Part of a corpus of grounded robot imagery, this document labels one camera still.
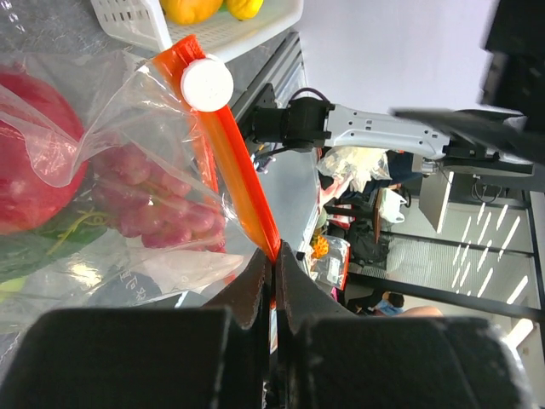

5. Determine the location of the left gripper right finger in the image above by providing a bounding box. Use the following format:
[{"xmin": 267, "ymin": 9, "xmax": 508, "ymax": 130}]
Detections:
[{"xmin": 274, "ymin": 243, "xmax": 536, "ymax": 408}]

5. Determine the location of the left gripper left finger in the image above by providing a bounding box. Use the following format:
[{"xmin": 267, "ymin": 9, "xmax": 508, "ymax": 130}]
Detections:
[{"xmin": 1, "ymin": 251, "xmax": 272, "ymax": 408}]

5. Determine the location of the red grape bunch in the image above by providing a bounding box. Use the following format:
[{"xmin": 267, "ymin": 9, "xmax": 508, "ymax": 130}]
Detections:
[{"xmin": 91, "ymin": 144, "xmax": 226, "ymax": 252}]

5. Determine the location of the long green chili pepper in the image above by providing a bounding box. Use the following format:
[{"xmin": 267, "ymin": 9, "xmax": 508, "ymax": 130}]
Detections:
[{"xmin": 1, "ymin": 207, "xmax": 110, "ymax": 282}]

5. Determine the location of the yellow lemon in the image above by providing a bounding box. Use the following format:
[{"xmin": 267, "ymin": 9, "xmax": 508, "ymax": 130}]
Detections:
[{"xmin": 225, "ymin": 0, "xmax": 264, "ymax": 20}]

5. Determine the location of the red pomegranate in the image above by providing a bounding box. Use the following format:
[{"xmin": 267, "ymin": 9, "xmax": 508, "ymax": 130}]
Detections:
[{"xmin": 1, "ymin": 67, "xmax": 87, "ymax": 235}]

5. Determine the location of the white plastic basket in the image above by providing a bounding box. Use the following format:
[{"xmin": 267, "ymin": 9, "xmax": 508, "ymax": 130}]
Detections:
[{"xmin": 91, "ymin": 0, "xmax": 304, "ymax": 62}]

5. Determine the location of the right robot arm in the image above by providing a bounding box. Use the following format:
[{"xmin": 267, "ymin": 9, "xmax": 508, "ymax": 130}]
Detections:
[{"xmin": 246, "ymin": 88, "xmax": 544, "ymax": 177}]

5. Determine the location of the clear zip top bag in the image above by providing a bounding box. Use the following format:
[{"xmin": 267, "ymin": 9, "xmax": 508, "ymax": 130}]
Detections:
[{"xmin": 1, "ymin": 35, "xmax": 280, "ymax": 367}]

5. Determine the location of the orange tangerine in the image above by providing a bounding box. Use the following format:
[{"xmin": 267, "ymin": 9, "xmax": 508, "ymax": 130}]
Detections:
[{"xmin": 159, "ymin": 0, "xmax": 223, "ymax": 26}]

